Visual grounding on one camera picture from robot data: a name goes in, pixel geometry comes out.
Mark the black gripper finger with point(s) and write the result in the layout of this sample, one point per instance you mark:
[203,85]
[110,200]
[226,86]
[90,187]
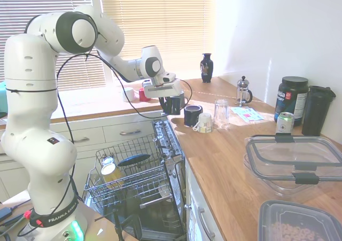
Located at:
[164,104]
[174,106]

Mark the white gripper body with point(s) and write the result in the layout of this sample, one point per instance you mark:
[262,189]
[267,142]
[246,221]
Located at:
[163,90]

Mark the dark blue ceramic mug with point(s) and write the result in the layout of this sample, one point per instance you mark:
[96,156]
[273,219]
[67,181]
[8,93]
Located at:
[177,104]

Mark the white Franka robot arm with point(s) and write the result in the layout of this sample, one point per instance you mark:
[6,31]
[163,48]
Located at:
[29,91]

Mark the navy mug with white rim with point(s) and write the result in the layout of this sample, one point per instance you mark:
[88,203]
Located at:
[192,116]

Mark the red mug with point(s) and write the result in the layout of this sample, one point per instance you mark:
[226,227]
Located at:
[143,96]

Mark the stainless steel dishwasher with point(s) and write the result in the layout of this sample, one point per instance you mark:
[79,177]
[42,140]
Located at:
[167,134]

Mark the plain white mug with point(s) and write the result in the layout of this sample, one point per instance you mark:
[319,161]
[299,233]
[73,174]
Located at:
[127,94]

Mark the yellow ceramic mug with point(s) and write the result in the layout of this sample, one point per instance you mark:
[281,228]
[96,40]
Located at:
[112,175]

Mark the white printed cup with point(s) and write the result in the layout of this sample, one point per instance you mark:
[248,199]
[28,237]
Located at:
[204,123]

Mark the clear tall glass tumbler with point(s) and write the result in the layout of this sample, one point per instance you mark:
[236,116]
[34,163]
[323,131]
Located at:
[221,112]

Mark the black painted vase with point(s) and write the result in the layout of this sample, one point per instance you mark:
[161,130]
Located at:
[206,68]

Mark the white drawer cabinet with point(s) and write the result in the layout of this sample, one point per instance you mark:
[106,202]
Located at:
[112,134]

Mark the blue ceramic plate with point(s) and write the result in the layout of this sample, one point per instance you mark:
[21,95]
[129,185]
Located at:
[133,159]

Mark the glass French press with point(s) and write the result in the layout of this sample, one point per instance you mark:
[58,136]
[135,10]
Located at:
[242,92]

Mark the printed paper leaflet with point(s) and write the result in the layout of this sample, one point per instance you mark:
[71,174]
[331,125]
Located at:
[247,114]

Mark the beige window blind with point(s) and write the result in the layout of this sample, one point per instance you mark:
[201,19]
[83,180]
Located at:
[165,16]

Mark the clear drinking glass in rack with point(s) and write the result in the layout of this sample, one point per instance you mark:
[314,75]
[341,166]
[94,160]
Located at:
[107,161]

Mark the white ceramic cup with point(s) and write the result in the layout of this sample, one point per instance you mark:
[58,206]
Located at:
[164,189]

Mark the white window blind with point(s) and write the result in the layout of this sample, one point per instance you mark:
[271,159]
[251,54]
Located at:
[80,64]

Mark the white drink can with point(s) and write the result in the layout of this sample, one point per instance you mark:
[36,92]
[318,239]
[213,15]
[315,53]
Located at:
[284,123]

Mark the black protein powder tub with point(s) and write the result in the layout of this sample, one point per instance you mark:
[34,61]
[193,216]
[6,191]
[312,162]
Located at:
[290,99]

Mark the clear lidded food container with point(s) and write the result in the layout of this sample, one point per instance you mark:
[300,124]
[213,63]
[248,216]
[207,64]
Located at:
[291,158]

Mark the black shaker bottle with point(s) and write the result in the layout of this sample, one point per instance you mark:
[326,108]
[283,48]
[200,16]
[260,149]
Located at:
[315,110]

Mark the teal plastic box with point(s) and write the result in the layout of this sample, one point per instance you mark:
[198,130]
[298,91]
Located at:
[2,99]

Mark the grey container with cereal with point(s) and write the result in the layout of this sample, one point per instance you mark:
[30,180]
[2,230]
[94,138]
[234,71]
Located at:
[294,222]

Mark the black camera stand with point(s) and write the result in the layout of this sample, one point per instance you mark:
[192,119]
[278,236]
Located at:
[128,225]

